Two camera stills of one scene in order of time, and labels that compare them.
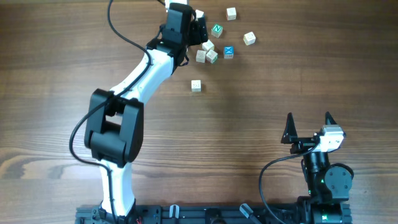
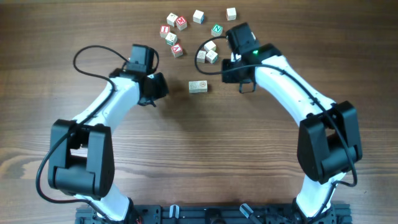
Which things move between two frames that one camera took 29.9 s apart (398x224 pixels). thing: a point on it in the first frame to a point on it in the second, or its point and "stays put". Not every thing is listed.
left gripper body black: [186, 41] to [160, 89]
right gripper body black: [302, 145] to [236, 78]
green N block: [216, 30] stays put
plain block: [231, 14] stays put
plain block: [208, 45] stays put
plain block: [196, 85] stays put
